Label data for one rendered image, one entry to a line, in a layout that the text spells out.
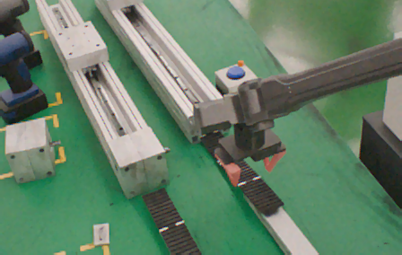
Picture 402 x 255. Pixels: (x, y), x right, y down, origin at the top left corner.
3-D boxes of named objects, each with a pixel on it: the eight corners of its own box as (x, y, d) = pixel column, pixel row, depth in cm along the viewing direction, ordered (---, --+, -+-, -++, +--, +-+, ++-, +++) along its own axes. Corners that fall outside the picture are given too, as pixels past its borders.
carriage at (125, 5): (144, 9, 178) (142, -11, 174) (111, 20, 176) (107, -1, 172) (128, -11, 191) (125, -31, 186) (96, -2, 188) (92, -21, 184)
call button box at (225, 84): (258, 97, 146) (257, 76, 142) (223, 109, 144) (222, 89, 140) (243, 81, 152) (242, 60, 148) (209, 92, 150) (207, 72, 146)
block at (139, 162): (180, 179, 127) (175, 146, 121) (126, 198, 124) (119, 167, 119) (165, 154, 134) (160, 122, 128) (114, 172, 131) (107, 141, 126)
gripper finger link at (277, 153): (238, 169, 120) (236, 135, 114) (267, 156, 121) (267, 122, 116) (255, 189, 114) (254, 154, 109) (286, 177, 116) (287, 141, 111)
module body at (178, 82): (230, 130, 137) (228, 102, 132) (191, 145, 135) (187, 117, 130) (123, -4, 199) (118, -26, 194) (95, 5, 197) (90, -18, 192)
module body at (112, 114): (155, 157, 133) (150, 129, 128) (114, 172, 131) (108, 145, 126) (70, 13, 196) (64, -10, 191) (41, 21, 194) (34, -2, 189)
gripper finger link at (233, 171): (215, 178, 118) (213, 144, 113) (246, 165, 120) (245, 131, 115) (232, 199, 113) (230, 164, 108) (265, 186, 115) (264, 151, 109)
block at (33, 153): (66, 173, 134) (56, 142, 128) (17, 184, 133) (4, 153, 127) (64, 145, 142) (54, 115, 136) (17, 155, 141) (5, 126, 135)
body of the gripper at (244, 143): (218, 147, 114) (215, 118, 109) (263, 128, 116) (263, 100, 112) (235, 167, 109) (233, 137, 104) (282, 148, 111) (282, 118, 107)
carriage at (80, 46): (111, 68, 155) (107, 47, 151) (72, 81, 153) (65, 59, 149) (94, 41, 167) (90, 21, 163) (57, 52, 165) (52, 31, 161)
